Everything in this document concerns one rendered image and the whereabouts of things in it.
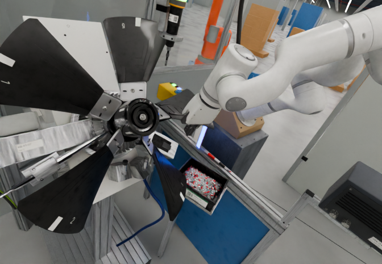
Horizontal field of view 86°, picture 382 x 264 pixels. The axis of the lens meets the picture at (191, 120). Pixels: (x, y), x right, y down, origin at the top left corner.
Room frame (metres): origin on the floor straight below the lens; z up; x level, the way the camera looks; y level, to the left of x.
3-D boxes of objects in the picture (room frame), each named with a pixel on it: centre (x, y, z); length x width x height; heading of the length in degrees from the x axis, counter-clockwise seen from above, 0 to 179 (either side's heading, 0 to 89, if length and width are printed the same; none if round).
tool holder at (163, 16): (0.62, 0.14, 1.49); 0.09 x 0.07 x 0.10; 88
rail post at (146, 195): (1.10, 0.18, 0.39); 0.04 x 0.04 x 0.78; 53
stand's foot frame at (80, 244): (0.63, 0.37, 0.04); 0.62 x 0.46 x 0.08; 53
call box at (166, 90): (1.08, 0.15, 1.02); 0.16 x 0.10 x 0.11; 53
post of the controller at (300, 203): (0.59, -0.51, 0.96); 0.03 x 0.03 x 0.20; 53
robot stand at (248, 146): (1.12, -0.29, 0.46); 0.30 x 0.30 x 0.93; 50
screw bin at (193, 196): (0.67, -0.13, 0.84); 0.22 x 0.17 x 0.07; 69
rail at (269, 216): (0.84, -0.17, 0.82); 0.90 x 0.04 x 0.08; 53
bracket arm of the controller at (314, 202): (0.53, -0.60, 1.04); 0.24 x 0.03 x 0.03; 53
